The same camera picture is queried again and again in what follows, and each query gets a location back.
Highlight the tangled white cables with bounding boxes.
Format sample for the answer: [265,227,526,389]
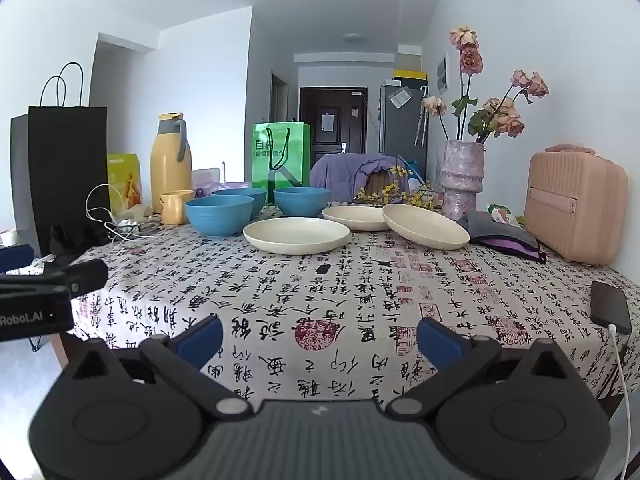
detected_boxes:
[85,183,166,246]

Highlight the black smartphone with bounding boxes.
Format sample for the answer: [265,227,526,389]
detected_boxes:
[590,280,633,336]

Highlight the green paper bag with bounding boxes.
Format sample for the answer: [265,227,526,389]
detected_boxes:
[251,121,311,206]

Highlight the grey refrigerator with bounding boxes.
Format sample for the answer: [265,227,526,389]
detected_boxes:
[378,80,431,181]

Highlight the grey purple cloth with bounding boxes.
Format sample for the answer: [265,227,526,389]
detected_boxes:
[455,210,548,265]

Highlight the purple jacket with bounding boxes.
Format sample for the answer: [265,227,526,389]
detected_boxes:
[310,153,426,201]

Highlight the dark entrance door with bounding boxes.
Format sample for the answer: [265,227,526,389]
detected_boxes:
[300,86,368,161]

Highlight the dried pink roses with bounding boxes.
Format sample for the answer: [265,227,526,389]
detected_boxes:
[422,25,551,143]

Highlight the pink vanity case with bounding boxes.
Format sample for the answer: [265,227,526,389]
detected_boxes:
[523,145,629,266]

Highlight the hanging umbrella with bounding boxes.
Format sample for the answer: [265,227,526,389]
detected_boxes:
[414,85,431,148]

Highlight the yellow mug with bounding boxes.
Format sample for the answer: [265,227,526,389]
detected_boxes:
[160,190,196,226]

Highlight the pink ceramic vase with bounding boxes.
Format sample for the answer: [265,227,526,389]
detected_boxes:
[440,140,486,221]

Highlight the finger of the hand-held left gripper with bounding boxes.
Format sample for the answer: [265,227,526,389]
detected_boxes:
[0,259,109,297]
[0,245,35,274]

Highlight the yellow thermos jug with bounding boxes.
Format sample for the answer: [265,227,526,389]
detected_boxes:
[151,113,193,213]

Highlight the yellow-green snack packet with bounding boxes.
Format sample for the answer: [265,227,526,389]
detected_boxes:
[107,153,143,216]

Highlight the brown interior door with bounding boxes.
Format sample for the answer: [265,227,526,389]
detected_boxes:
[272,72,289,151]

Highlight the calligraphy printed tablecloth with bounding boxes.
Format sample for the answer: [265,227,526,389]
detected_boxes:
[30,200,640,411]

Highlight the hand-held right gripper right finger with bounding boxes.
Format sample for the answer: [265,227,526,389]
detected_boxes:
[387,316,581,420]

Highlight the small green packet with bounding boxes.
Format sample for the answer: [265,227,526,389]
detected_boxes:
[487,204,526,226]

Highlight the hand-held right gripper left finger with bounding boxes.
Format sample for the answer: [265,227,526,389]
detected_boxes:
[62,316,253,421]

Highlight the blue bowl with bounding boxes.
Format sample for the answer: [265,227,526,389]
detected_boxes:
[274,187,330,218]
[185,195,255,238]
[211,187,267,218]

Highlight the yellow flower branch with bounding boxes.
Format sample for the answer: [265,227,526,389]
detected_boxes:
[352,162,446,211]

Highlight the wooden chair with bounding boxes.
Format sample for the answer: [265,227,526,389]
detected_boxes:
[367,169,401,196]

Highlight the wall picture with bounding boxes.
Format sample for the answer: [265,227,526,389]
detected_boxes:
[435,52,451,93]

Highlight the cream plate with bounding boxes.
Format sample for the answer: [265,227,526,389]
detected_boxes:
[382,203,471,251]
[243,217,351,255]
[321,205,396,232]

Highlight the black paper bag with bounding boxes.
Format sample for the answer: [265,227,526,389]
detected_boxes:
[11,62,110,256]

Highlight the white charging cable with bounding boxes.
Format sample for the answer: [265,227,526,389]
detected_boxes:
[607,324,632,480]

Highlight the yellow box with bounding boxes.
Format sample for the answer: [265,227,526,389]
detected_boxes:
[392,67,430,86]

